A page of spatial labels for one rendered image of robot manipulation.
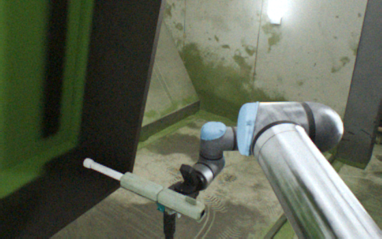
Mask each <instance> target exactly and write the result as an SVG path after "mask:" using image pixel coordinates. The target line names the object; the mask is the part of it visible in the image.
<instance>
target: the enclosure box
mask: <svg viewBox="0 0 382 239"><path fill-rule="evenodd" d="M165 5H166V0H0V239H49V238H50V237H51V236H53V235H54V234H56V233H57V232H58V231H60V230H61V229H63V228H64V227H65V226H66V225H68V224H70V223H71V222H72V221H74V220H75V219H77V218H78V217H79V216H80V215H82V214H84V213H85V212H86V211H88V210H89V209H90V208H92V207H94V206H95V205H96V204H97V203H99V202H100V201H102V200H103V199H105V198H107V197H108V196H109V195H111V194H112V193H114V192H115V191H116V190H117V189H119V188H121V187H120V186H121V181H120V180H118V179H116V178H113V177H111V176H109V175H106V174H105V173H101V172H99V171H96V170H95V169H92V168H87V167H85V166H84V165H83V162H84V160H85V159H86V158H89V159H91V160H92V161H93V162H95V163H97V164H100V165H102V166H105V167H108V168H110V169H112V170H115V171H117V172H119V173H122V174H125V173H127V172H130V173H133V170H134V163H135V159H136V153H137V149H138V142H139V139H140V135H141V128H142V124H143V118H144V114H145V107H146V103H147V97H148V93H149V86H150V82H151V76H152V72H153V65H154V61H155V57H156V51H157V47H158V40H159V36H160V30H161V26H162V19H163V15H164V9H165Z"/></svg>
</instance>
